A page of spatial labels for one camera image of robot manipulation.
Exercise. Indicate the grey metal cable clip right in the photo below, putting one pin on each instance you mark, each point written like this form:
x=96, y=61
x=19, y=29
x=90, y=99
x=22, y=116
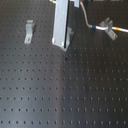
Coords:
x=109, y=24

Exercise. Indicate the grey metal cable clip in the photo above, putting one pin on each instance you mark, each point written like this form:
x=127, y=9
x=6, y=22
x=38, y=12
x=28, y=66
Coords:
x=29, y=31
x=109, y=24

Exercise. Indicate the grey metal cable clip left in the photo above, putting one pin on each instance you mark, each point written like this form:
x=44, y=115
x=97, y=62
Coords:
x=29, y=31

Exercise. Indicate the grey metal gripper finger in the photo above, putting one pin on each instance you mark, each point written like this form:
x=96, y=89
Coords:
x=69, y=32
x=60, y=22

